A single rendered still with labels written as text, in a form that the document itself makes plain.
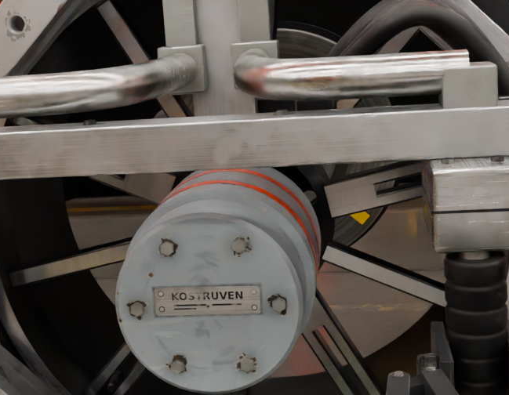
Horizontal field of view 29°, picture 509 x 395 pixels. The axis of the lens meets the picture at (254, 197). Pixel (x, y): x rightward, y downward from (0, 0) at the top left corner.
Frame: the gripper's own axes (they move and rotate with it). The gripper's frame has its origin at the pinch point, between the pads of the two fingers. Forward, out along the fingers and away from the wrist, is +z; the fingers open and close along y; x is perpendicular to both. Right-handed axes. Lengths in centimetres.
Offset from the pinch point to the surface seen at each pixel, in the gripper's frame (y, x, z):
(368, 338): -7, -83, 235
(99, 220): -141, -83, 420
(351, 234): -8, -10, 73
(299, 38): -14, 17, 73
